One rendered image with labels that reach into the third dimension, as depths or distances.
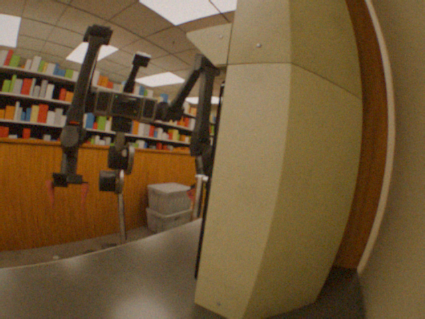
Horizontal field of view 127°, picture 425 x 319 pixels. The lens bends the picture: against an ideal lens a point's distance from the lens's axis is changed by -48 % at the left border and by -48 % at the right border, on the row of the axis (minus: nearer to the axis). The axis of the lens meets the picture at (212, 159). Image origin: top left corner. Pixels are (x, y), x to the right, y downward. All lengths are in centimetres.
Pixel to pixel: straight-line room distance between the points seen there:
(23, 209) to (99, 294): 187
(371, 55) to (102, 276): 103
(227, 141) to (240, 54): 15
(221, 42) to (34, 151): 198
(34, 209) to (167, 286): 193
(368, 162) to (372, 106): 18
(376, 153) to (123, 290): 77
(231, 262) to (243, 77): 31
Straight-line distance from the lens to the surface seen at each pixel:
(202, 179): 39
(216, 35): 41
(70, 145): 58
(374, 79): 75
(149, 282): 50
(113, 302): 44
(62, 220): 240
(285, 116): 29
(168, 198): 257
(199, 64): 88
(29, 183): 219
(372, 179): 68
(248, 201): 30
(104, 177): 168
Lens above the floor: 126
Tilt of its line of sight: 3 degrees down
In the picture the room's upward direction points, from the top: 8 degrees clockwise
